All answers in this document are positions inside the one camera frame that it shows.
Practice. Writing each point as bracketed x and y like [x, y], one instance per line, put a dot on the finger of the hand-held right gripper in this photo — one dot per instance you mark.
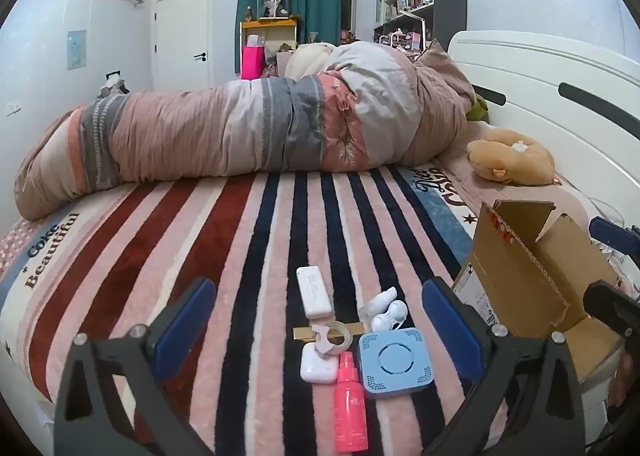
[605, 231]
[607, 301]

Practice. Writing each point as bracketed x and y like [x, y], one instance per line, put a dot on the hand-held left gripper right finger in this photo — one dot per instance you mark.
[452, 331]

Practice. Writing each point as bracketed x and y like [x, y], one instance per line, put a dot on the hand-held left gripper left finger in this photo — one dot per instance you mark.
[182, 331]

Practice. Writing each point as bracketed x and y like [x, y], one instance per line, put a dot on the white rounded gadget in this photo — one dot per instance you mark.
[391, 318]

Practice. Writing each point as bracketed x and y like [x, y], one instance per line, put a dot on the blue square device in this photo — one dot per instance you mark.
[395, 363]

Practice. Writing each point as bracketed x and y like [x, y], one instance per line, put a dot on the brown cardboard box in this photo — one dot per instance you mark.
[515, 256]

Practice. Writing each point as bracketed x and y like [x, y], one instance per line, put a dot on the gold bar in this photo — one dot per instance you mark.
[301, 332]

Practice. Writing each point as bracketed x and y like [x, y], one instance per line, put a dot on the clear tape roll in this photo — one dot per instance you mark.
[332, 338]

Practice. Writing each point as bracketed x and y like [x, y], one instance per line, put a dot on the pink spray bottle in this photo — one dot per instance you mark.
[350, 406]

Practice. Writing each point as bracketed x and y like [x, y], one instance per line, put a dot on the white rectangular case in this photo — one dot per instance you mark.
[314, 292]

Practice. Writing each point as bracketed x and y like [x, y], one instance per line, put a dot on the white square case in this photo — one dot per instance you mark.
[318, 363]

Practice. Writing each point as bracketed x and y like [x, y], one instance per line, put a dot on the striped plush blanket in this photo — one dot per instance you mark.
[240, 256]

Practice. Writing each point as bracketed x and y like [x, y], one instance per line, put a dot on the orange plush toy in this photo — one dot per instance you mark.
[520, 158]

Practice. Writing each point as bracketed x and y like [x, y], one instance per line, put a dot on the pink ribbed pillow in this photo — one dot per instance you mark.
[475, 191]

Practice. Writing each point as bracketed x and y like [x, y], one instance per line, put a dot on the white bed headboard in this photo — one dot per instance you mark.
[540, 86]

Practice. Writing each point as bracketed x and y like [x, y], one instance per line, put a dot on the green plush toy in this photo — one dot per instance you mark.
[479, 108]

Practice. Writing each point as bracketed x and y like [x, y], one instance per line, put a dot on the pink grey rolled quilt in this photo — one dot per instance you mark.
[250, 131]

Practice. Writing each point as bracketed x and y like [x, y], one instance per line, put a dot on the pile of bags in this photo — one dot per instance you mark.
[112, 86]

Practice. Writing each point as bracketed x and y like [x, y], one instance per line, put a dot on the pink bag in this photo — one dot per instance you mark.
[252, 62]

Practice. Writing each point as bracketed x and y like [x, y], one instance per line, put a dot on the white door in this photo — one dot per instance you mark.
[180, 36]

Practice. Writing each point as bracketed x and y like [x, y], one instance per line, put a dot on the cream cushion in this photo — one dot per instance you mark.
[307, 60]

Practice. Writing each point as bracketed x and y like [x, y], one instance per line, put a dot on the yellow shelf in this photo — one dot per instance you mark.
[267, 24]

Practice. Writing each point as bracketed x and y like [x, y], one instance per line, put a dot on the small blue wall poster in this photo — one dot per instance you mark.
[77, 49]

